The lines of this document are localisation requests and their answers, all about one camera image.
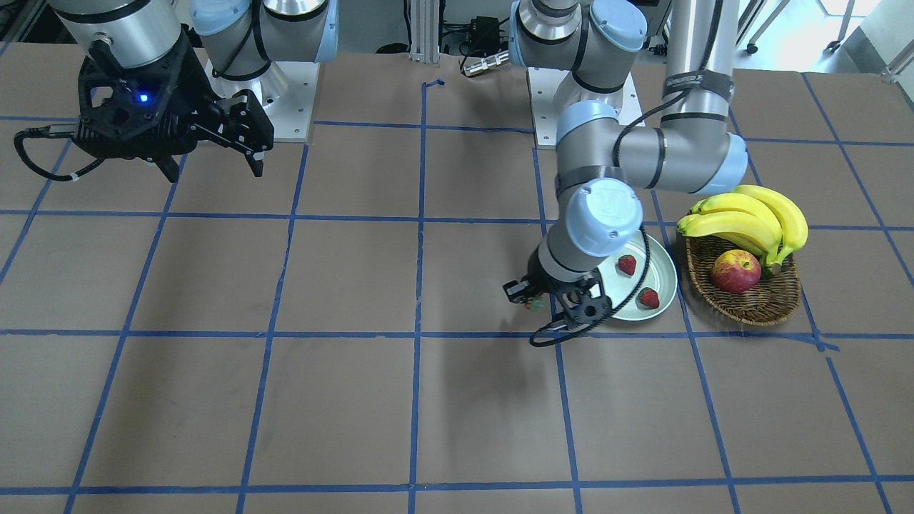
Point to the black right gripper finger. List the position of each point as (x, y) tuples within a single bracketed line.
[(169, 167), (252, 148)]

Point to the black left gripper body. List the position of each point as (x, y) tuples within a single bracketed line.
[(540, 277)]

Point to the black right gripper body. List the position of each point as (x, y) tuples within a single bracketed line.
[(191, 80)]

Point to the strawberry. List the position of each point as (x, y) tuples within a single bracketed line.
[(648, 299), (534, 305), (627, 264)]

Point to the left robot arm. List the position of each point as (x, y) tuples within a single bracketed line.
[(681, 145)]

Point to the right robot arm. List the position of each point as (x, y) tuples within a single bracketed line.
[(240, 38)]

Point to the light green plate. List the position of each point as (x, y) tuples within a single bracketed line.
[(654, 270)]

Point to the red apple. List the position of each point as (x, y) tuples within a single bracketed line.
[(736, 271)]

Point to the wicker basket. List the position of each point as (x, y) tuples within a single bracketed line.
[(770, 302)]

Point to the yellow banana bunch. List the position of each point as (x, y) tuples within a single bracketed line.
[(759, 220)]

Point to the aluminium frame post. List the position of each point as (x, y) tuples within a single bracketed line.
[(424, 23)]

